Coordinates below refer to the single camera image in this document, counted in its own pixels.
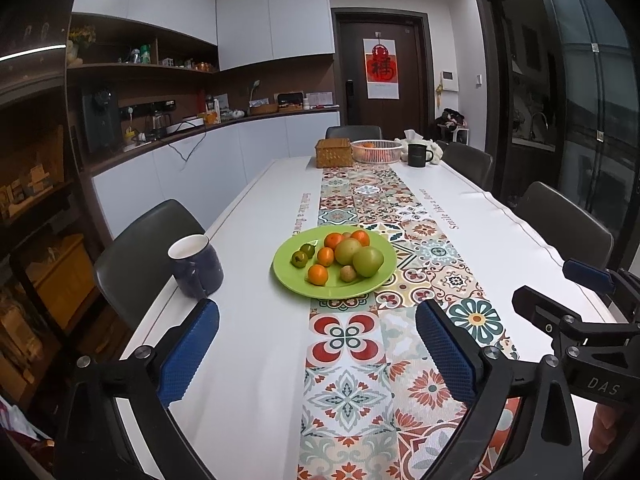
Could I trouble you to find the grey chair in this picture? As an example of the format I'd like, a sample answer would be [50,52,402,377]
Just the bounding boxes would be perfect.
[93,199,216,331]
[325,125,383,141]
[437,141,494,188]
[515,181,614,271]

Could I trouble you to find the dark bag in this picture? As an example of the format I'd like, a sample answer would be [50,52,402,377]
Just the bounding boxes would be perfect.
[434,108,468,128]

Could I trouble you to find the patterned table runner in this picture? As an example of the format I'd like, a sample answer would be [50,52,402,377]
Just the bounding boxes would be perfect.
[295,167,521,480]

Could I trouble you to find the white plastic basket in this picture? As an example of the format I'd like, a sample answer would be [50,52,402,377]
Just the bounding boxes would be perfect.
[351,139,404,164]

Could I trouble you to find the wicker box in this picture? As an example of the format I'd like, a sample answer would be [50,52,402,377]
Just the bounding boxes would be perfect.
[314,138,355,169]

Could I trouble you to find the red and white wall poster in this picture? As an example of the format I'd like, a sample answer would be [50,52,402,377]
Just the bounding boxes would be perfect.
[363,37,400,100]

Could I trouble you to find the black cable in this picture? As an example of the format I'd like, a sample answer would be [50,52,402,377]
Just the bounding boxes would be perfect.
[167,127,208,163]

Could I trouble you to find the black mug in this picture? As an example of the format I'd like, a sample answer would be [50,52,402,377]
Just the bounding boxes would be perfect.
[406,143,435,167]

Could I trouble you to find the white base cabinets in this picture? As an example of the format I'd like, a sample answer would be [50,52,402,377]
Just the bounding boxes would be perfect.
[92,110,341,241]

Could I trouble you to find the person's right hand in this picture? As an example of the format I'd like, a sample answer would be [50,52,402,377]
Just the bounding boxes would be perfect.
[589,402,640,461]

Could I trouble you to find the glass kettle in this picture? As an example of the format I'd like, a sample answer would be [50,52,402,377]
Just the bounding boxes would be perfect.
[148,110,171,140]

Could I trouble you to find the white stool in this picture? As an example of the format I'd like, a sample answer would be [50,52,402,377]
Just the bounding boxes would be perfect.
[440,125,471,146]

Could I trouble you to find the glass sliding door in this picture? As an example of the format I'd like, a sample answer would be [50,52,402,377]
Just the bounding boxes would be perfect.
[540,0,640,271]

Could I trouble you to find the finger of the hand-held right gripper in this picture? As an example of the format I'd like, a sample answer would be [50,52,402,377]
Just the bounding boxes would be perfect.
[511,285,640,346]
[562,258,640,311]

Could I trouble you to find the dark wooden shelving unit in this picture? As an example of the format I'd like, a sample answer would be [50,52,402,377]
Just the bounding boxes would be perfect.
[0,10,126,411]

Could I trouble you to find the large green apple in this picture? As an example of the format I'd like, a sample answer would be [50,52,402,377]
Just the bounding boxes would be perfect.
[352,246,385,278]

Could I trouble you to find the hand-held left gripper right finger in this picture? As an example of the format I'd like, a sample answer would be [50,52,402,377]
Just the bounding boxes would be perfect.
[417,301,586,480]

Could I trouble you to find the white upper cabinets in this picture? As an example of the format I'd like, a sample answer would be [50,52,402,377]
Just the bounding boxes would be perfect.
[72,0,335,71]

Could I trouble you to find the dark brown door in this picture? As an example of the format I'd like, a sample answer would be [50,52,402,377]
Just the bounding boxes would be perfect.
[336,12,426,141]

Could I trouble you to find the navy blue mug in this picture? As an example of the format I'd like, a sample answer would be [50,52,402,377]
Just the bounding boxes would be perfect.
[167,234,224,299]

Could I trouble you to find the black water dispenser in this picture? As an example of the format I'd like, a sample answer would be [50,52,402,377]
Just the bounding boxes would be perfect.
[81,87,122,153]

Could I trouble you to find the green plate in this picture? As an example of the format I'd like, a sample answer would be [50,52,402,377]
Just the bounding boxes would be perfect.
[273,225,398,299]

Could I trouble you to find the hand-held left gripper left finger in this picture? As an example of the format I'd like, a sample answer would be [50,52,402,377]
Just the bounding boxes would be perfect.
[55,299,220,480]

